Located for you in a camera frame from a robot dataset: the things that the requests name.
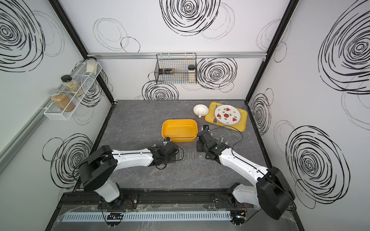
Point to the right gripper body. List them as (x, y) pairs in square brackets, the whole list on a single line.
[(200, 148)]

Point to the yellow storage box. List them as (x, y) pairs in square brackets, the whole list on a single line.
[(180, 130)]

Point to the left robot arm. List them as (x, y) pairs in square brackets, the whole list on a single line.
[(96, 170)]

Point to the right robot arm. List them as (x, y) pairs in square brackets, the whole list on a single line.
[(270, 189)]

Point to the orange white bowl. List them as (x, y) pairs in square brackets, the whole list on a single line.
[(200, 110)]

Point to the watermelon pattern plate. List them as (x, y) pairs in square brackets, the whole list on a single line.
[(227, 115)]

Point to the yellow serving tray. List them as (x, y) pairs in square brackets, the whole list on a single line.
[(239, 126)]

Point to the dark item in basket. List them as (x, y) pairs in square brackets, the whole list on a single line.
[(166, 71)]

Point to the white jar on shelf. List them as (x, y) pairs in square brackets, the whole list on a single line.
[(91, 65)]

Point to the brown spice jar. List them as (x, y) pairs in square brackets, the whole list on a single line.
[(61, 100)]

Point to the green herb jar black lid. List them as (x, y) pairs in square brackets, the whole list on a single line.
[(71, 85)]

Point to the jar in wire basket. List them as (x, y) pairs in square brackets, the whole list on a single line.
[(191, 74)]

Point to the black wire basket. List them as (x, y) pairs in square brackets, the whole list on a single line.
[(181, 70)]

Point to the aluminium wall rail back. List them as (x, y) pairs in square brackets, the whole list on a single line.
[(183, 55)]

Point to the aluminium wall rail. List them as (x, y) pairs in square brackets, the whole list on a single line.
[(183, 55), (11, 150)]

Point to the white wire wall shelf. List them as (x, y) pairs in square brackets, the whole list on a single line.
[(92, 96)]

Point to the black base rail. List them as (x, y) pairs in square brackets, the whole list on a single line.
[(218, 198)]

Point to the white slotted cable duct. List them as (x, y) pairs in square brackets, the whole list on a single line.
[(147, 216)]

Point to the aluminium wall rail left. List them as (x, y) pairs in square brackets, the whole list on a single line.
[(11, 150)]

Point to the black corner frame post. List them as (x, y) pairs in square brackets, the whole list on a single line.
[(273, 45)]

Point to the left corner frame post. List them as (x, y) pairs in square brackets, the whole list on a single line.
[(58, 9)]

